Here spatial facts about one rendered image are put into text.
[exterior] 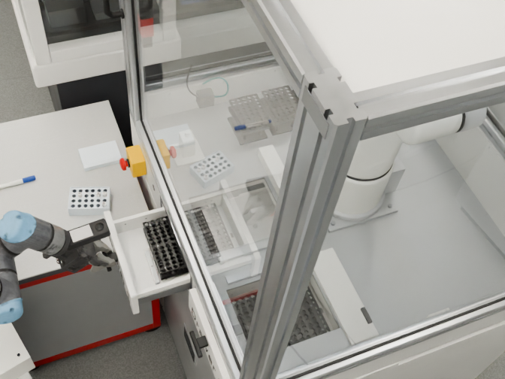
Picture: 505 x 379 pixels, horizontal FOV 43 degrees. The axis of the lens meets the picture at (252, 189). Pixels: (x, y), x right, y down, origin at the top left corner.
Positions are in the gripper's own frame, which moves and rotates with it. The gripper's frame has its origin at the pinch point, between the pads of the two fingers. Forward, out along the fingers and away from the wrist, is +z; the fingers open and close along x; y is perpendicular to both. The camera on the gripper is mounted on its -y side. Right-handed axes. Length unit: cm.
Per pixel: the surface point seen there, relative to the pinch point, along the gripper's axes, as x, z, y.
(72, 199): -30.6, 6.5, 11.5
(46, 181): -42.7, 5.7, 18.5
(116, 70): -80, 21, -12
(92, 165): -43.5, 13.1, 5.1
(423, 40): 44, -65, -90
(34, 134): -63, 6, 18
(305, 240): 55, -59, -64
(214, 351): 35.8, 8.4, -14.6
